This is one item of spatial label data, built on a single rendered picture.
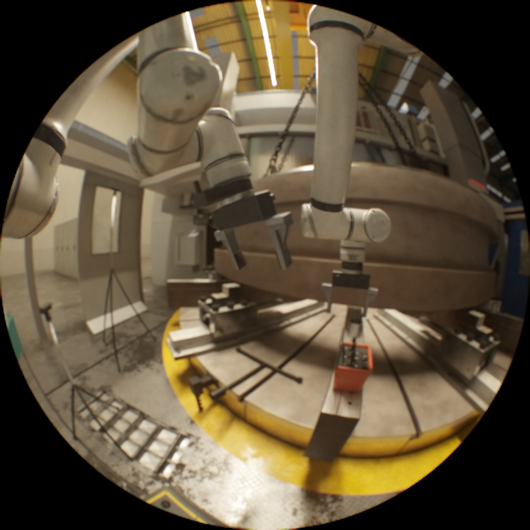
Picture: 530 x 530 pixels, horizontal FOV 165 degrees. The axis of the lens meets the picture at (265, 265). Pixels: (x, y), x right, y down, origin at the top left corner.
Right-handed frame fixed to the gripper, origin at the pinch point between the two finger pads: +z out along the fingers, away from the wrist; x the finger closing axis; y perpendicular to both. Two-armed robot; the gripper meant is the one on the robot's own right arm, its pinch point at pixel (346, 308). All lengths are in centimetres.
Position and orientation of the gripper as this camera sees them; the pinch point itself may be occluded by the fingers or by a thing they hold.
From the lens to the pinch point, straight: 68.2
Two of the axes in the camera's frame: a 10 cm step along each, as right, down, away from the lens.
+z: -0.3, 9.9, 1.1
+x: 8.9, 0.8, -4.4
